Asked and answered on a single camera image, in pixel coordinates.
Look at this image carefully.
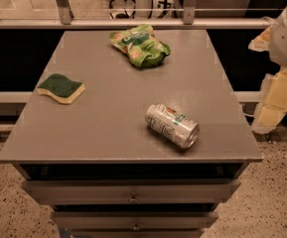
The metal railing frame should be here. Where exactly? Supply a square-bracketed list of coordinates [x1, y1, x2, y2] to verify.
[0, 0, 274, 30]

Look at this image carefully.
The grey drawer cabinet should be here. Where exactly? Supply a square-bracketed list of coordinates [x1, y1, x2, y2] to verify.
[0, 30, 262, 238]

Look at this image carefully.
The green snack bag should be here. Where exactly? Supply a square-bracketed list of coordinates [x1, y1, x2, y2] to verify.
[109, 24, 171, 68]

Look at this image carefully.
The green and yellow sponge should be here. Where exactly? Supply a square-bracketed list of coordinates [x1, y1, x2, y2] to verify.
[37, 73, 85, 104]

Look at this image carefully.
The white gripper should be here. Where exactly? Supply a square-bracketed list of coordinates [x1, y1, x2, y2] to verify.
[248, 7, 287, 134]

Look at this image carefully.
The silver soda can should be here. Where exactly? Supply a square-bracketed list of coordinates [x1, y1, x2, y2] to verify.
[145, 104, 200, 150]

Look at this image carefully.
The upper grey drawer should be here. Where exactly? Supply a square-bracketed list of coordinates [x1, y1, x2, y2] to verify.
[22, 179, 240, 205]

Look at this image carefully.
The grey drawer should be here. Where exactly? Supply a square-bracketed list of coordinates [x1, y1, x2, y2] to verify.
[52, 211, 217, 231]
[22, 179, 240, 205]

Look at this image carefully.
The lower grey drawer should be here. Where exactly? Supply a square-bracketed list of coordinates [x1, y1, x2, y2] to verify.
[52, 211, 217, 231]

